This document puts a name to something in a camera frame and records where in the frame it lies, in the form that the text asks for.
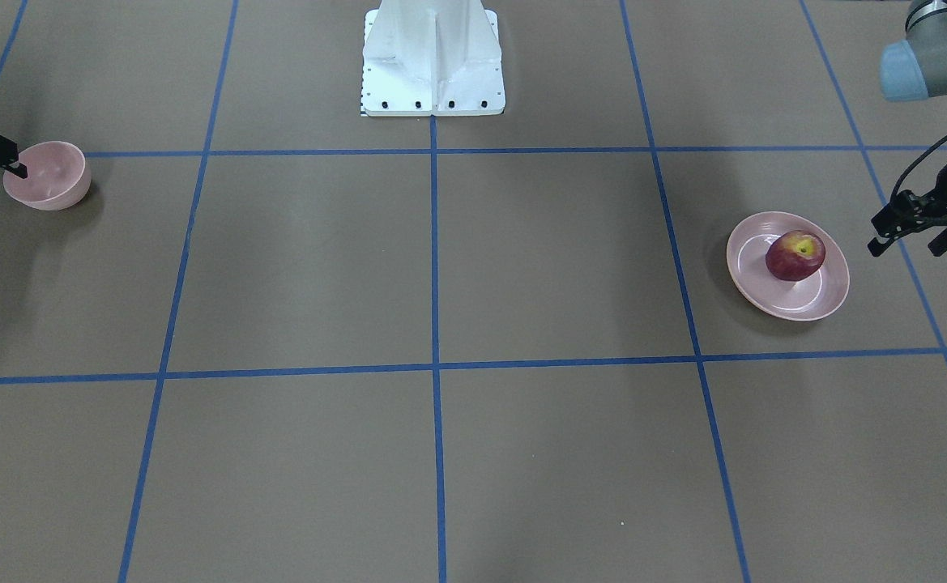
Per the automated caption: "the pink bowl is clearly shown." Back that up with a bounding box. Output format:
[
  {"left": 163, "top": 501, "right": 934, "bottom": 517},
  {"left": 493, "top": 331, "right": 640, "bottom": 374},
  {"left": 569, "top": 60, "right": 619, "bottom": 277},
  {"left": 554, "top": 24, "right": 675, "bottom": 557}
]
[{"left": 2, "top": 141, "right": 92, "bottom": 211}]

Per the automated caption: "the red apple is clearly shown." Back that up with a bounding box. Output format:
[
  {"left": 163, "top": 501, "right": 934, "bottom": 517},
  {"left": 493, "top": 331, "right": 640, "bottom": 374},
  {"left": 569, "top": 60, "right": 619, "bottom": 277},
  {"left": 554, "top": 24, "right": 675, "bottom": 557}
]
[{"left": 765, "top": 230, "right": 826, "bottom": 282}]

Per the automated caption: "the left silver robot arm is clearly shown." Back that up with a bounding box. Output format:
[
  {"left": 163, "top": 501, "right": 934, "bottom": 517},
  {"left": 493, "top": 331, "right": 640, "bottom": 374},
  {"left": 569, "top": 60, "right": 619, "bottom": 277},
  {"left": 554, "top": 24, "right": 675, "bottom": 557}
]
[{"left": 867, "top": 1, "right": 947, "bottom": 257}]

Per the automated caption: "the pink plate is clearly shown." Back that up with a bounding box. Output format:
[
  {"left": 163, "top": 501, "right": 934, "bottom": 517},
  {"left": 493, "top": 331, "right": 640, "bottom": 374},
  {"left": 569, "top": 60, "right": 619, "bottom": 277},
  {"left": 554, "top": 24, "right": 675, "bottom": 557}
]
[{"left": 725, "top": 211, "right": 851, "bottom": 321}]

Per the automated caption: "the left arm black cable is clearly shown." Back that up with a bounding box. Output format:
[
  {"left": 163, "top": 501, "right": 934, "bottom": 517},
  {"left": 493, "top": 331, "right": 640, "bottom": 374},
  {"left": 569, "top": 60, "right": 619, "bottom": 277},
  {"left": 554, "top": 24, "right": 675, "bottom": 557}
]
[{"left": 889, "top": 109, "right": 947, "bottom": 211}]

